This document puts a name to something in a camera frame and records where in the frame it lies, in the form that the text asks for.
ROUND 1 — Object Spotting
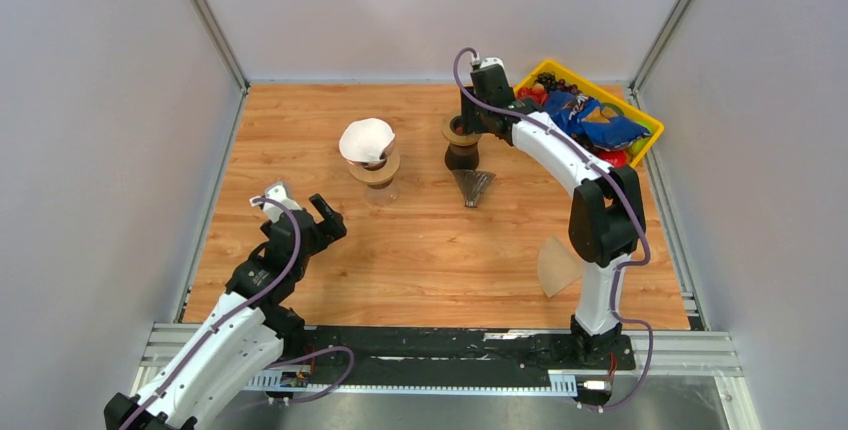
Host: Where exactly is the wooden ring dripper holder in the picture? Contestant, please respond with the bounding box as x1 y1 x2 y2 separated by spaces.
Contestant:
348 153 401 187

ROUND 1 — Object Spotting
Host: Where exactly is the clear plastic cone dripper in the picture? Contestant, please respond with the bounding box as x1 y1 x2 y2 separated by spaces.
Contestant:
340 139 395 170

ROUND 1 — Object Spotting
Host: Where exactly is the white paper coffee filter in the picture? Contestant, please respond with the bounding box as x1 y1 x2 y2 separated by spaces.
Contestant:
338 118 396 155

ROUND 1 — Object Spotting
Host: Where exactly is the brown paper coffee filter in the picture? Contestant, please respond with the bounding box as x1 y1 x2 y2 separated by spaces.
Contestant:
536 236 583 298

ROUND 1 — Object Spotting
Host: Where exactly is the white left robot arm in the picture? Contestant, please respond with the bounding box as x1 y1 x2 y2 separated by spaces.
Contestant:
104 184 347 429

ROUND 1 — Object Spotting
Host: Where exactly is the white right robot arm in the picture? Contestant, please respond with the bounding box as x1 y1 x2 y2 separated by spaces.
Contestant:
460 58 645 368

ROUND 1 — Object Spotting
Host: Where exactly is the dark grape bunch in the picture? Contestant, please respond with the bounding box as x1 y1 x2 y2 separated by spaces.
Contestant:
533 72 580 95

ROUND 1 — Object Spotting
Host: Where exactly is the clear glass carafe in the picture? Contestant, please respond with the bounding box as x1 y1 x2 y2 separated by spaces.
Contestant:
365 183 399 207

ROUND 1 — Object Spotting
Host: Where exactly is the yellow plastic bin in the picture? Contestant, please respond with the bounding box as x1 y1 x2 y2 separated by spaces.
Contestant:
514 59 664 168

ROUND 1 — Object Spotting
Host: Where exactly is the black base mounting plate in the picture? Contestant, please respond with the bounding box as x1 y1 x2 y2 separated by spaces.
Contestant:
254 326 636 390

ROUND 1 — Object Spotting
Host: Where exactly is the red apple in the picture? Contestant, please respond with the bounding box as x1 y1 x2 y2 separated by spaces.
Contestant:
595 150 629 168

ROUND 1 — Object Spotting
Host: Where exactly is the green apple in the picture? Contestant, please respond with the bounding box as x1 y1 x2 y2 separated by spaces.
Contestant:
628 120 653 160

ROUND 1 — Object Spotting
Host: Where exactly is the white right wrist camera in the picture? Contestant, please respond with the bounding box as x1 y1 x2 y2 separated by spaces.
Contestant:
478 57 504 70

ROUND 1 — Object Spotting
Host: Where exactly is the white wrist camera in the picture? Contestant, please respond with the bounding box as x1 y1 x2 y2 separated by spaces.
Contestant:
478 57 504 70
250 181 302 223

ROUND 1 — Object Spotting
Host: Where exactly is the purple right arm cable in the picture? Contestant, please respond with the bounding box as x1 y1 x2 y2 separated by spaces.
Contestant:
452 47 656 412

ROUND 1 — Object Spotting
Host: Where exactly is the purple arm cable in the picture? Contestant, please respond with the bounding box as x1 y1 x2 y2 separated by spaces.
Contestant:
117 196 356 430
452 47 656 412

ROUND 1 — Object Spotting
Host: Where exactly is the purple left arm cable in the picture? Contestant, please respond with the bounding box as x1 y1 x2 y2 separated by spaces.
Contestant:
117 196 356 430

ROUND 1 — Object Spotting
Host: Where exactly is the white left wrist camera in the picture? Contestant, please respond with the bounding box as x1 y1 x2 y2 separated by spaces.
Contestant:
250 181 302 223

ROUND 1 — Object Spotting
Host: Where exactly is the aluminium frame rail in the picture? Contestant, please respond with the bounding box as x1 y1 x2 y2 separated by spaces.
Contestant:
136 323 761 429

